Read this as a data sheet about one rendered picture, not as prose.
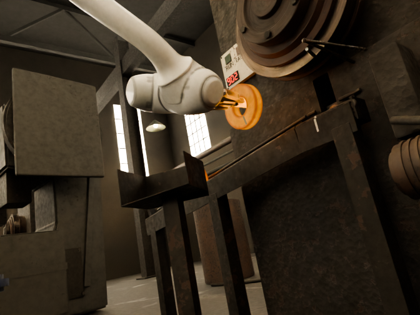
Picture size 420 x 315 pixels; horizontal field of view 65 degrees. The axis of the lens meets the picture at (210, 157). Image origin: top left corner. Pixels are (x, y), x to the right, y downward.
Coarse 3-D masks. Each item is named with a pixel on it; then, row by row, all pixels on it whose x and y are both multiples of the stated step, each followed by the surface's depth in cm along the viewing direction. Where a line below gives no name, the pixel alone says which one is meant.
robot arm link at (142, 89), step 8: (136, 80) 85; (144, 80) 85; (152, 80) 86; (128, 88) 87; (136, 88) 84; (144, 88) 85; (152, 88) 86; (128, 96) 87; (136, 96) 85; (144, 96) 85; (152, 96) 86; (136, 104) 87; (144, 104) 86; (152, 104) 87; (160, 104) 85; (160, 112) 90; (168, 112) 89
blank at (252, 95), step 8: (232, 88) 114; (240, 88) 111; (248, 88) 108; (256, 88) 110; (240, 96) 112; (248, 96) 109; (256, 96) 107; (248, 104) 109; (256, 104) 106; (232, 112) 115; (240, 112) 116; (248, 112) 109; (256, 112) 107; (232, 120) 115; (240, 120) 112; (248, 120) 109; (256, 120) 109; (240, 128) 112; (248, 128) 112
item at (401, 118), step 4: (392, 116) 78; (396, 116) 77; (400, 116) 76; (404, 116) 74; (408, 116) 73; (412, 116) 71; (416, 116) 70; (392, 120) 77; (396, 120) 76; (400, 120) 75; (404, 120) 73; (408, 120) 72; (412, 120) 71; (416, 120) 69; (396, 124) 78; (400, 124) 76; (404, 124) 74; (408, 124) 73; (412, 124) 71; (416, 124) 70
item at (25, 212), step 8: (32, 192) 452; (32, 200) 449; (24, 208) 472; (32, 208) 446; (16, 216) 461; (24, 216) 470; (32, 216) 443; (8, 224) 454; (16, 224) 451; (24, 224) 459; (32, 224) 440; (8, 232) 450; (16, 232) 448; (24, 232) 457
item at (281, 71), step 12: (336, 0) 96; (348, 0) 93; (336, 12) 95; (348, 12) 97; (336, 24) 95; (348, 24) 99; (324, 36) 98; (336, 36) 99; (240, 48) 127; (312, 48) 102; (300, 60) 105; (312, 60) 102; (264, 72) 117; (276, 72) 113; (288, 72) 109; (300, 72) 111
